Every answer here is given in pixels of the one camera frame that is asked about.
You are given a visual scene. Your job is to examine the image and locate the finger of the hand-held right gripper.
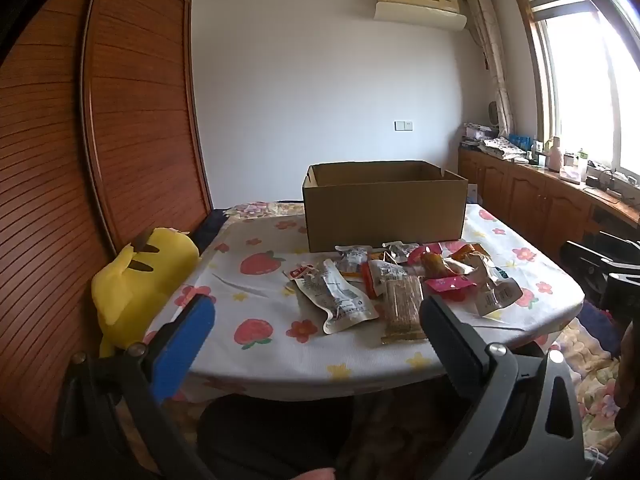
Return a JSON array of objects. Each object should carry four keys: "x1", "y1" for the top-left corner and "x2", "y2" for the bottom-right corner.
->
[
  {"x1": 560, "y1": 241, "x2": 621, "y2": 306},
  {"x1": 597, "y1": 230, "x2": 640, "y2": 268}
]

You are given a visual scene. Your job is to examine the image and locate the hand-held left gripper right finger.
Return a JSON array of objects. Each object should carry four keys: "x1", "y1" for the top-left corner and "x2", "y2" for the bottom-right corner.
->
[{"x1": 410, "y1": 294, "x2": 586, "y2": 480}]

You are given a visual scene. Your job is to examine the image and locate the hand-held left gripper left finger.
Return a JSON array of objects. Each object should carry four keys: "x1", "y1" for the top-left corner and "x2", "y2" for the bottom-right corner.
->
[{"x1": 52, "y1": 294, "x2": 217, "y2": 480}]

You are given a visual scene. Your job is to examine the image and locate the brown cereal bar packet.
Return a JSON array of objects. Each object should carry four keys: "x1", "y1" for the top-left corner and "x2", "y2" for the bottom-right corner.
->
[{"x1": 381, "y1": 276, "x2": 427, "y2": 345}]

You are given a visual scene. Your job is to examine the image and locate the pink snack packet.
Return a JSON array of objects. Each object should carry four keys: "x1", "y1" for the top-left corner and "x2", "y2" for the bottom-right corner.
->
[{"x1": 424, "y1": 272, "x2": 478, "y2": 303}]

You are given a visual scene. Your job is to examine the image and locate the beige snack packet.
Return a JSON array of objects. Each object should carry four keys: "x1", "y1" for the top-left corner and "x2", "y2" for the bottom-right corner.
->
[{"x1": 465, "y1": 255, "x2": 524, "y2": 317}]

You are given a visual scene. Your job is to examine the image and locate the brown meat snack packet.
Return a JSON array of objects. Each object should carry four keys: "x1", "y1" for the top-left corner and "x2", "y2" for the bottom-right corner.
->
[{"x1": 420, "y1": 252, "x2": 451, "y2": 278}]

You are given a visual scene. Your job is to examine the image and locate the orange-brown snack packet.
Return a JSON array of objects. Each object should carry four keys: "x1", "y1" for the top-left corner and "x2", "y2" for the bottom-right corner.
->
[{"x1": 447, "y1": 242, "x2": 493, "y2": 263}]

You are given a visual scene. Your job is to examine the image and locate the orange snack packet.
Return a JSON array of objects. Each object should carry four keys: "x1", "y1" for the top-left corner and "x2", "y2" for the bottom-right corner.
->
[{"x1": 360, "y1": 260, "x2": 416, "y2": 301}]

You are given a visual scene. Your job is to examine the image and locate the white printed snack pouch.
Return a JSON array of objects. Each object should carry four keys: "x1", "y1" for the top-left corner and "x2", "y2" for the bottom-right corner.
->
[{"x1": 294, "y1": 259, "x2": 379, "y2": 335}]

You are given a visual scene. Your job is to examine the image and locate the red label snack packet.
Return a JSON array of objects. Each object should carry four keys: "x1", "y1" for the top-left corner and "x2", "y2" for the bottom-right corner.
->
[{"x1": 283, "y1": 264, "x2": 326, "y2": 293}]

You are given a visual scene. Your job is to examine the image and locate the brown cardboard box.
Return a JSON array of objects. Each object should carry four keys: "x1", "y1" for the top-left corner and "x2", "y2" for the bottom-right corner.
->
[{"x1": 301, "y1": 161, "x2": 469, "y2": 253}]

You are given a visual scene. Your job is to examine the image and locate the black device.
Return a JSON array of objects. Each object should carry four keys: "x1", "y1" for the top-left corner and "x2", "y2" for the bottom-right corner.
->
[{"x1": 585, "y1": 160, "x2": 626, "y2": 191}]

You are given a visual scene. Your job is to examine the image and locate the yellow plush toy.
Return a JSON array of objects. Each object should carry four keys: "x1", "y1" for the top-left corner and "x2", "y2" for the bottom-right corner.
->
[{"x1": 91, "y1": 227, "x2": 201, "y2": 358}]

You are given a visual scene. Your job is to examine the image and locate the strawberry flower tablecloth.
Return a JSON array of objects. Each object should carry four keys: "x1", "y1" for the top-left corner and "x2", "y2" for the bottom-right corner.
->
[{"x1": 145, "y1": 202, "x2": 586, "y2": 403}]

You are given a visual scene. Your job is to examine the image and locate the wooden cabinet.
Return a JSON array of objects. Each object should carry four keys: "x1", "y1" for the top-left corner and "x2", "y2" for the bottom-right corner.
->
[{"x1": 457, "y1": 145, "x2": 640, "y2": 266}]

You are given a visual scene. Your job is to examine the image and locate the floral bed sheet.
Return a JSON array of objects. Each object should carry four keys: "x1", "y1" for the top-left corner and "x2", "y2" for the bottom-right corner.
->
[{"x1": 225, "y1": 201, "x2": 631, "y2": 461}]

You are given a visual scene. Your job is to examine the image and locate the dark blue cloth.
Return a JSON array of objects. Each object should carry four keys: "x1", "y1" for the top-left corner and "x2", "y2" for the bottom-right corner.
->
[{"x1": 192, "y1": 208, "x2": 231, "y2": 256}]

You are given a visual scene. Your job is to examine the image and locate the folded patterned cloth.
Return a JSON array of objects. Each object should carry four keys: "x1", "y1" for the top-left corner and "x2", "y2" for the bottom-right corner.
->
[{"x1": 477, "y1": 137, "x2": 526, "y2": 161}]

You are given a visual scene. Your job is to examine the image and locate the stack of boxes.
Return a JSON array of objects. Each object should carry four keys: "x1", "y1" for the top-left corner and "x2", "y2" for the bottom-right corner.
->
[{"x1": 462, "y1": 122, "x2": 498, "y2": 148}]

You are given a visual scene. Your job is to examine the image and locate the window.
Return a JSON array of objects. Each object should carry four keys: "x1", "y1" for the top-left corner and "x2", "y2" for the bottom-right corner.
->
[{"x1": 510, "y1": 0, "x2": 640, "y2": 181}]

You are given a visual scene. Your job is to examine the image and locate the patterned curtain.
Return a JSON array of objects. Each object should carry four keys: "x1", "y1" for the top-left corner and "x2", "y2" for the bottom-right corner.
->
[{"x1": 465, "y1": 0, "x2": 516, "y2": 136}]

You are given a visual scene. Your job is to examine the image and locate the wooden wardrobe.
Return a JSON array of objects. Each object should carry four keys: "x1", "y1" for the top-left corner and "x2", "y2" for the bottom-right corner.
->
[{"x1": 0, "y1": 0, "x2": 213, "y2": 461}]

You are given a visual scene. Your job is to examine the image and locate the white air conditioner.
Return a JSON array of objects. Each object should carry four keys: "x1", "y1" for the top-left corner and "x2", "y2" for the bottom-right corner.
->
[{"x1": 374, "y1": 0, "x2": 468, "y2": 29}]

